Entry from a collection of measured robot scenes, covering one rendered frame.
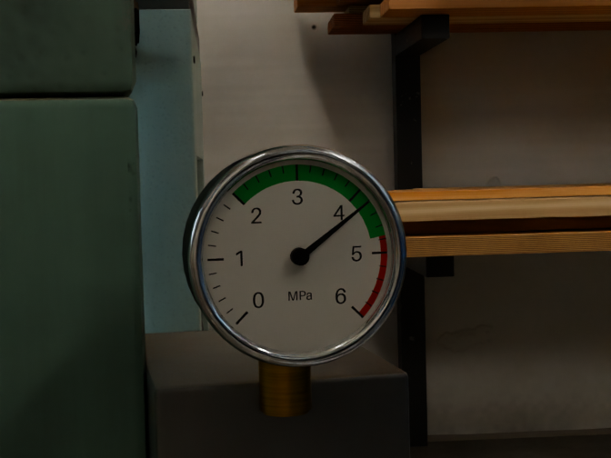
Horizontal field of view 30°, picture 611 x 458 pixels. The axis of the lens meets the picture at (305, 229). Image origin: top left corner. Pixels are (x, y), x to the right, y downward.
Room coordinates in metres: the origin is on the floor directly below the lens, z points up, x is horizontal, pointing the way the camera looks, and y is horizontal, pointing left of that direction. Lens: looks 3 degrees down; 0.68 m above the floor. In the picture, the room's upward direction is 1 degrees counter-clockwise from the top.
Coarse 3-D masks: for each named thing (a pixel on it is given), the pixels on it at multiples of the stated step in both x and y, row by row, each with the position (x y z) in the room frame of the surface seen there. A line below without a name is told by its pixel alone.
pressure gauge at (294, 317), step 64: (256, 192) 0.32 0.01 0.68; (320, 192) 0.32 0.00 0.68; (384, 192) 0.32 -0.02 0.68; (192, 256) 0.31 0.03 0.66; (256, 256) 0.32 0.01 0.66; (320, 256) 0.32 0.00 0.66; (384, 256) 0.33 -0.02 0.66; (256, 320) 0.32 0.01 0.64; (320, 320) 0.32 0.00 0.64; (384, 320) 0.32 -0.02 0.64
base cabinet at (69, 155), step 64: (0, 128) 0.37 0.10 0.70; (64, 128) 0.37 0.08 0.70; (128, 128) 0.37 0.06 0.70; (0, 192) 0.37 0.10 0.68; (64, 192) 0.37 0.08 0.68; (128, 192) 0.37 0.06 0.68; (0, 256) 0.36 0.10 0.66; (64, 256) 0.37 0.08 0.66; (128, 256) 0.37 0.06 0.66; (0, 320) 0.36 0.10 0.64; (64, 320) 0.37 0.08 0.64; (128, 320) 0.37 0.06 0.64; (0, 384) 0.36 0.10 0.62; (64, 384) 0.37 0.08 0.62; (128, 384) 0.37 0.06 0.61; (0, 448) 0.36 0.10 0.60; (64, 448) 0.37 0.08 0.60; (128, 448) 0.37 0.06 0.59
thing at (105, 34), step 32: (0, 0) 0.37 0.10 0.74; (32, 0) 0.37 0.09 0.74; (64, 0) 0.37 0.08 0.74; (96, 0) 0.37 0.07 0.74; (128, 0) 0.37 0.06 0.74; (0, 32) 0.37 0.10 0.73; (32, 32) 0.37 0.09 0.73; (64, 32) 0.37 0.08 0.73; (96, 32) 0.37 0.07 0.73; (128, 32) 0.37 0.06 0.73; (0, 64) 0.37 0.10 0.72; (32, 64) 0.37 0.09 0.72; (64, 64) 0.37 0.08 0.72; (96, 64) 0.37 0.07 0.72; (128, 64) 0.37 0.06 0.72; (0, 96) 0.37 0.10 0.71; (32, 96) 0.37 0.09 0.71; (64, 96) 0.37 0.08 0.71; (128, 96) 0.40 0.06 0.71
